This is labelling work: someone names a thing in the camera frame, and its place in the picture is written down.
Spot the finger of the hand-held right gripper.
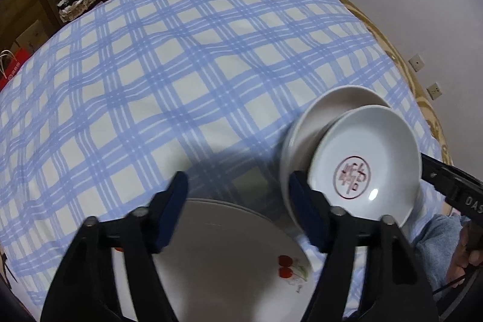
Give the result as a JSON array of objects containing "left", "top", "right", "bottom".
[{"left": 420, "top": 152, "right": 483, "bottom": 196}]

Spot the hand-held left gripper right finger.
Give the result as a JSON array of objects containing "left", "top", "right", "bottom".
[{"left": 289, "top": 171, "right": 440, "bottom": 322}]

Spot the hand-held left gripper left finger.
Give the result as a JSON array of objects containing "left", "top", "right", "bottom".
[{"left": 41, "top": 171, "right": 189, "bottom": 322}]

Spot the white cherry print plate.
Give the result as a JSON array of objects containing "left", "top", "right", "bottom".
[{"left": 111, "top": 198, "right": 314, "bottom": 322}]

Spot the white bowl with red emblem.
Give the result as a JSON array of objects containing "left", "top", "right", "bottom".
[{"left": 306, "top": 105, "right": 422, "bottom": 229}]

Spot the bowl with dark floral outside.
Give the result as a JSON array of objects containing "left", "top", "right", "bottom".
[{"left": 292, "top": 85, "right": 393, "bottom": 164}]

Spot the person's right hand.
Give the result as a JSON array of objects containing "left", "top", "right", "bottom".
[{"left": 451, "top": 222, "right": 483, "bottom": 283}]

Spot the person's grey blue clothing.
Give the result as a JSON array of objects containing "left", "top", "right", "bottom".
[{"left": 413, "top": 214, "right": 466, "bottom": 292}]

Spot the blue checked cloth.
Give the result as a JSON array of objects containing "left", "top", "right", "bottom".
[{"left": 0, "top": 0, "right": 446, "bottom": 322}]

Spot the red paper bag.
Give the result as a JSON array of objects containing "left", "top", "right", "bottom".
[{"left": 0, "top": 49, "right": 31, "bottom": 89}]

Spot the cardboard box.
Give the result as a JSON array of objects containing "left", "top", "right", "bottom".
[{"left": 15, "top": 20, "right": 50, "bottom": 53}]

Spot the wicker basket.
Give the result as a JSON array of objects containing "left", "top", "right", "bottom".
[{"left": 58, "top": 0, "right": 99, "bottom": 22}]

